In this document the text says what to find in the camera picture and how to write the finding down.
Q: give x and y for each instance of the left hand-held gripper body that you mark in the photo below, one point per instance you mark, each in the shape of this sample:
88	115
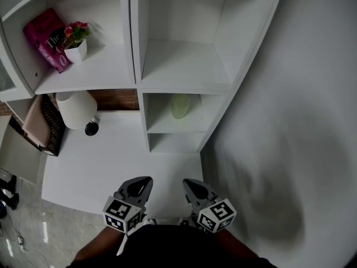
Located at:
120	216

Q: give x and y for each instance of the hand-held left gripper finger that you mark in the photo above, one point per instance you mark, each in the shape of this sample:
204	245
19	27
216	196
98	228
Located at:
127	188
145	195

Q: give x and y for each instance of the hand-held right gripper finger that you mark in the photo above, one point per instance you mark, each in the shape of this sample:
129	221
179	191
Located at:
192	195
206	193

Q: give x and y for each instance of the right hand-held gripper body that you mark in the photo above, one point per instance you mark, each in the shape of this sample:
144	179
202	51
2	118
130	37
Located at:
214	216

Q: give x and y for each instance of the green textured glass cup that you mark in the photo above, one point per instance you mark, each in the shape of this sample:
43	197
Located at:
180	106

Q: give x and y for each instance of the white shelving unit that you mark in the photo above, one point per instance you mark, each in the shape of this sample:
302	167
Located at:
184	63

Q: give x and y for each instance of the person's right forearm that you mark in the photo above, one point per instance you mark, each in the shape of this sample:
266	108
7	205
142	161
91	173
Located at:
237	244

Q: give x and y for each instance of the person's left forearm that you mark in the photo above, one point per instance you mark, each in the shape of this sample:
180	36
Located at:
97	244

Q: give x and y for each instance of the white table top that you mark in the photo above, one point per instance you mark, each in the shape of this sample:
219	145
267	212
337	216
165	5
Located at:
111	160

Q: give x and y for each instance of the white shade table lamp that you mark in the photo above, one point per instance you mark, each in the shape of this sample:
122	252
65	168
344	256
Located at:
76	110

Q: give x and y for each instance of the beige side cabinet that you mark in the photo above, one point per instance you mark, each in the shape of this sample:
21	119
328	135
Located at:
19	155

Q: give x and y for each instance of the potted flower in white pot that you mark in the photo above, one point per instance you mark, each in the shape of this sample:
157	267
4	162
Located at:
76	53

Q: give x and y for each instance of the arched glass cabinet door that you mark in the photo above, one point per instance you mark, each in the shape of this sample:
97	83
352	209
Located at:
5	78

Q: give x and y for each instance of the pink book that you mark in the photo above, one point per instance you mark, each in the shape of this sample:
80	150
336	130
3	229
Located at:
42	35

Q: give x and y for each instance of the person wearing head camera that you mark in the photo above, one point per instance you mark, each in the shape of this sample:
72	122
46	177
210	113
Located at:
173	250

